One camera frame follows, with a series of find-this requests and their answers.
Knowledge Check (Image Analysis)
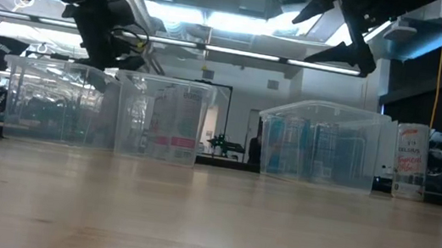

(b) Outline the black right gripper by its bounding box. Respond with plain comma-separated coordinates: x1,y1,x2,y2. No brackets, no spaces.
286,0,442,85

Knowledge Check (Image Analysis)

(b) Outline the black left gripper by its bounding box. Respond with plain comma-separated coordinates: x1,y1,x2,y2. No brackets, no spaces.
52,0,156,100

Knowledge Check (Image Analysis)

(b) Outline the clear plastic bin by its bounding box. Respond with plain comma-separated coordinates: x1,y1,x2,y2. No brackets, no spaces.
106,68,220,170
251,93,394,196
0,52,126,154

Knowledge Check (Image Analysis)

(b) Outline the Celsius Tropical Vibe can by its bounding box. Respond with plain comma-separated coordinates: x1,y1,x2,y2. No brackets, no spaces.
389,120,434,202

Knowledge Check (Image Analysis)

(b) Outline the white ceiling unit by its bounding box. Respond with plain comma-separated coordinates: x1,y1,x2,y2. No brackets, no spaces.
381,17,419,45

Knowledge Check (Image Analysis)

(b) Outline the grey ceiling box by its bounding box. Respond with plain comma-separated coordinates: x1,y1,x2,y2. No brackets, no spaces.
237,0,271,20

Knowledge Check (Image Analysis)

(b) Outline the long ceiling strip light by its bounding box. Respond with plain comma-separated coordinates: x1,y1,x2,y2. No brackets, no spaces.
0,8,364,78

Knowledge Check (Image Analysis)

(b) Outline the black softbox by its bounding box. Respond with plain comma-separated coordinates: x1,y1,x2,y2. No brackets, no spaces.
0,35,31,75

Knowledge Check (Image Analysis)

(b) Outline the white panel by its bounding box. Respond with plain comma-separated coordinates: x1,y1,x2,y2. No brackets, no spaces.
372,118,401,181

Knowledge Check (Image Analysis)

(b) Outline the person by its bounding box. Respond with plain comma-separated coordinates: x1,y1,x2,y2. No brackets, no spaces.
246,130,266,167

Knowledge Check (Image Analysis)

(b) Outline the black background table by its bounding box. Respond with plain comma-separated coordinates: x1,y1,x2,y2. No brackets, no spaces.
193,154,262,174

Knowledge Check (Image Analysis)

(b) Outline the black portal frame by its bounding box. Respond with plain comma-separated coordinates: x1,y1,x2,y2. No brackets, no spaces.
182,78,235,160

